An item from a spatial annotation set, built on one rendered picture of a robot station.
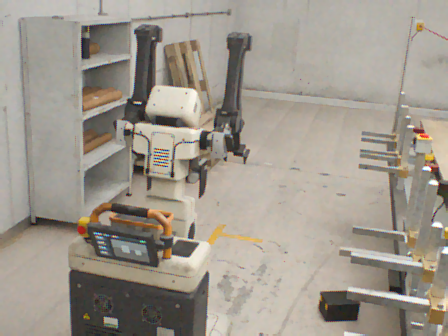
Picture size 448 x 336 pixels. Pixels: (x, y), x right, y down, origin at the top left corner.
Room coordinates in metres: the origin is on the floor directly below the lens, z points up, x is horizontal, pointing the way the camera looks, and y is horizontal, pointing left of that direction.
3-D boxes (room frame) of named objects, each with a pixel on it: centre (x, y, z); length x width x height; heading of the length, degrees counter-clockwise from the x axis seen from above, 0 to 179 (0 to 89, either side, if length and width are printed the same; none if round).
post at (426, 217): (1.93, -0.77, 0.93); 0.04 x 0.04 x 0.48; 77
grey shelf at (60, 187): (4.20, 1.15, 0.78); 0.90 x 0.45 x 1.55; 167
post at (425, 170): (2.18, -0.83, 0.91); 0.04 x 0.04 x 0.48; 77
